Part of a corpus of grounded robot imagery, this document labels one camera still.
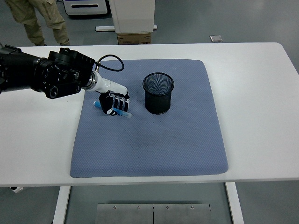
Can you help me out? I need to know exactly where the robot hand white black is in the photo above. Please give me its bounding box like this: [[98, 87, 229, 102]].
[[94, 74, 130, 116]]

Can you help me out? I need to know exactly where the blue marker pen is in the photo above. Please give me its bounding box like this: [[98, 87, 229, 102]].
[[93, 100, 133, 119]]

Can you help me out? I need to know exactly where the black mesh pen holder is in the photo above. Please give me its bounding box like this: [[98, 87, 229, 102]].
[[142, 72, 175, 115]]

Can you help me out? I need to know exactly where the cardboard box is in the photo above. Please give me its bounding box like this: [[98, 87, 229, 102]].
[[116, 32, 152, 45]]

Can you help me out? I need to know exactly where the white flat base bar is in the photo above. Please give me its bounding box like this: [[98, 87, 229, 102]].
[[95, 25, 116, 32]]

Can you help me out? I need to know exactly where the blue-grey textured mat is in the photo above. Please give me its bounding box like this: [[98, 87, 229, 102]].
[[69, 59, 229, 178]]

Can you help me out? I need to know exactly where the white cabinet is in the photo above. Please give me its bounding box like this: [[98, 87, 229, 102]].
[[109, 0, 158, 34]]

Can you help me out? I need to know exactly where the white appliance with dark slot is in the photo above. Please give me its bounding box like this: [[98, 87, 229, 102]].
[[62, 0, 108, 16]]

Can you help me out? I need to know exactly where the person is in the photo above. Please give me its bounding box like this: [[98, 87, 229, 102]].
[[4, 0, 71, 47]]

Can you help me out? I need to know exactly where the white table leg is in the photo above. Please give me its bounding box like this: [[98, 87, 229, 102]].
[[51, 186, 71, 224], [225, 182, 245, 224]]

